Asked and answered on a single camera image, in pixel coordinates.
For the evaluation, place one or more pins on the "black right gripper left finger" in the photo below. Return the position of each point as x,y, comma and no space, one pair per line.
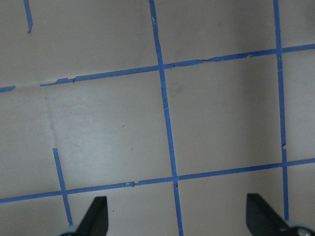
95,222

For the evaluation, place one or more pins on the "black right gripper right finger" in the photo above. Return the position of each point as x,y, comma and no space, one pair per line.
262,220

